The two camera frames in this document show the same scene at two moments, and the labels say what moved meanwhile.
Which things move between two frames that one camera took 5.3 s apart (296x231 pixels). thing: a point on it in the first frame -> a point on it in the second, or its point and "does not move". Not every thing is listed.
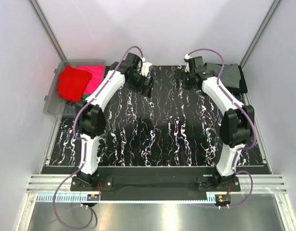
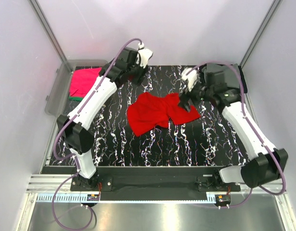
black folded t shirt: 243,88 does not move
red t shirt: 72,83 -> 148,112
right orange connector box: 222,199 does not move
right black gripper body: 186,77 -> 198,93
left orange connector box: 93,197 does not move
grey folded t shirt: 230,75 does not move
